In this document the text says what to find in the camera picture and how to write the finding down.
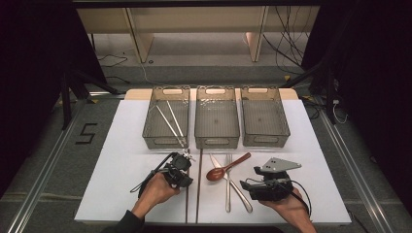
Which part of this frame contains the thin black floor cable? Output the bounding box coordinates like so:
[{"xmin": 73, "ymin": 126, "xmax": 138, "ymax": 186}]
[{"xmin": 98, "ymin": 53, "xmax": 129, "ymax": 68}]

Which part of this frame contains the left hand-held gripper black cable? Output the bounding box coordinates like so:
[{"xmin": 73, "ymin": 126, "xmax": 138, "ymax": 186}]
[{"xmin": 129, "ymin": 151, "xmax": 179, "ymax": 194}]

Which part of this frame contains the white table cover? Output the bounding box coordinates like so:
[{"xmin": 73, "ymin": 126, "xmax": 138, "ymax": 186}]
[{"xmin": 74, "ymin": 98, "xmax": 353, "ymax": 225}]

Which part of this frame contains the brown wooden spoon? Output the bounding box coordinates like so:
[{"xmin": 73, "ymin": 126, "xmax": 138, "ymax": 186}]
[{"xmin": 205, "ymin": 151, "xmax": 253, "ymax": 183}]

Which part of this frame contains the right hand-held gripper black cable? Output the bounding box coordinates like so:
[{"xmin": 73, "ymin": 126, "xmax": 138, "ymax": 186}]
[{"xmin": 244, "ymin": 177, "xmax": 313, "ymax": 217}]

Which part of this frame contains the brown wooden chopstick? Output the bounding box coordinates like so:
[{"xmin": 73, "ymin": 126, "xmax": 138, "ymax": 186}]
[
  {"xmin": 194, "ymin": 148, "xmax": 204, "ymax": 224},
  {"xmin": 185, "ymin": 181, "xmax": 190, "ymax": 224}
]

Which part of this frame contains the black overhead beam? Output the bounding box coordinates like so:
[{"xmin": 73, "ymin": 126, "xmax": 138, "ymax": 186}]
[{"xmin": 72, "ymin": 0, "xmax": 325, "ymax": 9}]

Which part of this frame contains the beige wooden desk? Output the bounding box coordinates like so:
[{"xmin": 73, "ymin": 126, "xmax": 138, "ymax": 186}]
[{"xmin": 77, "ymin": 6, "xmax": 320, "ymax": 64}]

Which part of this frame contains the hand-held gripper black cable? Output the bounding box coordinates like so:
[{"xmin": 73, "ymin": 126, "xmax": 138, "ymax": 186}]
[
  {"xmin": 244, "ymin": 177, "xmax": 313, "ymax": 217},
  {"xmin": 129, "ymin": 151, "xmax": 179, "ymax": 194}
]

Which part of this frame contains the thin white floor cable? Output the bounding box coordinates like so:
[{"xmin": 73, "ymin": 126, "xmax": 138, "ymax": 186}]
[{"xmin": 139, "ymin": 62, "xmax": 173, "ymax": 86}]

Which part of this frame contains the person's right hand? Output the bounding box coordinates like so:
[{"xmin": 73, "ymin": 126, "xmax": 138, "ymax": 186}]
[{"xmin": 258, "ymin": 187, "xmax": 312, "ymax": 227}]

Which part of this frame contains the smoky transparent plastic bin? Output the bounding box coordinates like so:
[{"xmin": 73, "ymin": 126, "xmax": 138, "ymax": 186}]
[
  {"xmin": 141, "ymin": 85, "xmax": 191, "ymax": 150},
  {"xmin": 193, "ymin": 85, "xmax": 241, "ymax": 150},
  {"xmin": 240, "ymin": 85, "xmax": 292, "ymax": 149}
]

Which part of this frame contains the silver metal fork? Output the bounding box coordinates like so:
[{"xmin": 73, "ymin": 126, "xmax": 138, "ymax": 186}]
[{"xmin": 224, "ymin": 152, "xmax": 233, "ymax": 214}]

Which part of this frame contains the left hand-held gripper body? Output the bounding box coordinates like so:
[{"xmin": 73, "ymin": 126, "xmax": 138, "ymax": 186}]
[{"xmin": 161, "ymin": 150, "xmax": 195, "ymax": 186}]

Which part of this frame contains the black metal stand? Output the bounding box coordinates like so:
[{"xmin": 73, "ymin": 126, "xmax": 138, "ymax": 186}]
[
  {"xmin": 281, "ymin": 61, "xmax": 338, "ymax": 125},
  {"xmin": 59, "ymin": 69, "xmax": 120, "ymax": 130}
]

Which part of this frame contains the white chopstick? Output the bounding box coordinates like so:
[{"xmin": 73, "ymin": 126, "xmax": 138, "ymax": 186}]
[
  {"xmin": 165, "ymin": 100, "xmax": 189, "ymax": 145},
  {"xmin": 154, "ymin": 104, "xmax": 185, "ymax": 149}
]

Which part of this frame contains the hanging black cable bundle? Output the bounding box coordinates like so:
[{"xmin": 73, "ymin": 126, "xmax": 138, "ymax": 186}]
[{"xmin": 261, "ymin": 6, "xmax": 314, "ymax": 76}]

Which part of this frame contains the long aluminium floor rail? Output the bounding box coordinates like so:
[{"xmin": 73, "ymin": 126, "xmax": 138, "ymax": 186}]
[
  {"xmin": 6, "ymin": 96, "xmax": 88, "ymax": 233},
  {"xmin": 319, "ymin": 110, "xmax": 395, "ymax": 233}
]

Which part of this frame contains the black curtain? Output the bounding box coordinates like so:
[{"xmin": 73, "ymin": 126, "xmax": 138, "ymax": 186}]
[
  {"xmin": 0, "ymin": 0, "xmax": 108, "ymax": 198},
  {"xmin": 302, "ymin": 0, "xmax": 412, "ymax": 208}
]

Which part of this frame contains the silver metal knife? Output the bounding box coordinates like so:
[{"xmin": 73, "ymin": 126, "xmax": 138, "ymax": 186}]
[{"xmin": 209, "ymin": 152, "xmax": 254, "ymax": 215}]

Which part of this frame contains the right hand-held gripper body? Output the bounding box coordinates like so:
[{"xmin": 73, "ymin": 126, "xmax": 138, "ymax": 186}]
[{"xmin": 247, "ymin": 157, "xmax": 302, "ymax": 202}]

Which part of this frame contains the short aluminium floor rail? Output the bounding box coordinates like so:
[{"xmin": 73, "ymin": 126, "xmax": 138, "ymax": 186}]
[{"xmin": 88, "ymin": 91, "xmax": 126, "ymax": 100}]

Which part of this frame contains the person's left hand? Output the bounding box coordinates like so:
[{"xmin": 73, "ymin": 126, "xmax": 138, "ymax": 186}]
[{"xmin": 135, "ymin": 171, "xmax": 183, "ymax": 217}]

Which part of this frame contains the white plug cable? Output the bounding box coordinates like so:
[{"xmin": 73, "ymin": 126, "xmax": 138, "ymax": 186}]
[{"xmin": 331, "ymin": 98, "xmax": 349, "ymax": 124}]

